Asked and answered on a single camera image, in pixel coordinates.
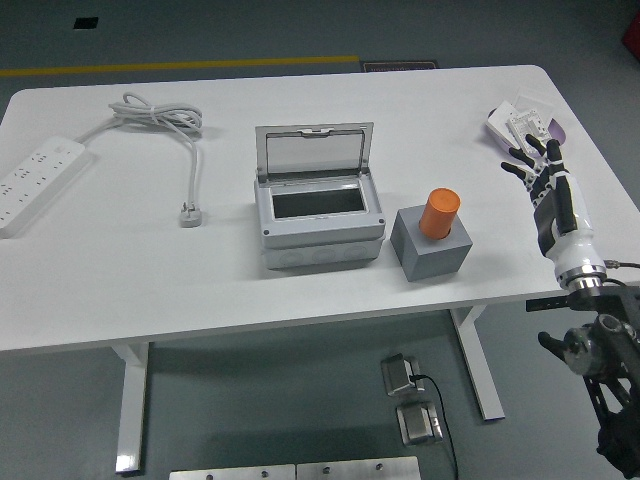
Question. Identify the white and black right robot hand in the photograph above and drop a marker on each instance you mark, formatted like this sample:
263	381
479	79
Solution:
567	250

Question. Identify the orange cylindrical battery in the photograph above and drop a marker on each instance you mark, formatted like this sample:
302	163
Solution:
439	212

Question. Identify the grey junction box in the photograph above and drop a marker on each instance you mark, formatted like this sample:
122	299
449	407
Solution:
320	235

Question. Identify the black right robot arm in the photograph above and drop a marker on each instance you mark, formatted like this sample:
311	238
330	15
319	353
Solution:
607	345

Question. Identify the metal floor socket box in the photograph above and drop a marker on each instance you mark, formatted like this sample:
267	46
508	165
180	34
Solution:
417	425
397	372

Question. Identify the black desk control panel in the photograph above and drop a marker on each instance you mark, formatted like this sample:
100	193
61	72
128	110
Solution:
545	304

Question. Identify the purple plastic tray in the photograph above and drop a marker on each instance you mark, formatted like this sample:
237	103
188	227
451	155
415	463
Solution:
557	131

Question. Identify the white socket module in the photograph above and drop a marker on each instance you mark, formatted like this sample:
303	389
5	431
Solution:
525	126

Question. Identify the grey cube holder block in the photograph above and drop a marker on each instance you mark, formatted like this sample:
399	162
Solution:
430	260

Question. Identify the white table leg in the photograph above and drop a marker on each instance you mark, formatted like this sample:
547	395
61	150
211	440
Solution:
131	410
480	370

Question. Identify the clear plastic packet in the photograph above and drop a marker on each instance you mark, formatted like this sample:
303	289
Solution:
535	102

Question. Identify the red object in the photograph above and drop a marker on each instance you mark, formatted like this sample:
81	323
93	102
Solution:
632	32

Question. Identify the dark floor sign plate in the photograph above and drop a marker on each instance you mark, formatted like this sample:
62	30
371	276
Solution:
400	66

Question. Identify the metal plate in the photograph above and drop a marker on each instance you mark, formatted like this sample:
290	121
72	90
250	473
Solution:
230	473

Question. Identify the white power strip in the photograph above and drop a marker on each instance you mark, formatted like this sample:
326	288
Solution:
35	175

